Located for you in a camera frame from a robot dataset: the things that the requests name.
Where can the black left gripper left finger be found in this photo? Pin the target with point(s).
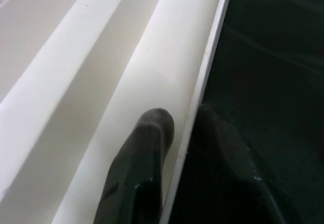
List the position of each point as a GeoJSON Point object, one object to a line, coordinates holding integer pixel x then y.
{"type": "Point", "coordinates": [141, 170]}

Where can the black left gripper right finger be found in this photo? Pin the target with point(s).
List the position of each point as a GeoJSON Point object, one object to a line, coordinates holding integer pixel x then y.
{"type": "Point", "coordinates": [227, 178]}

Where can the white plastic table top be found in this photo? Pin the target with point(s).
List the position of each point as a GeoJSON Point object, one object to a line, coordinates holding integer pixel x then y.
{"type": "Point", "coordinates": [101, 69]}

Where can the black table cloth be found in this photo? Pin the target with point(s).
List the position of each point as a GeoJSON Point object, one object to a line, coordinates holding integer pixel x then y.
{"type": "Point", "coordinates": [273, 56]}

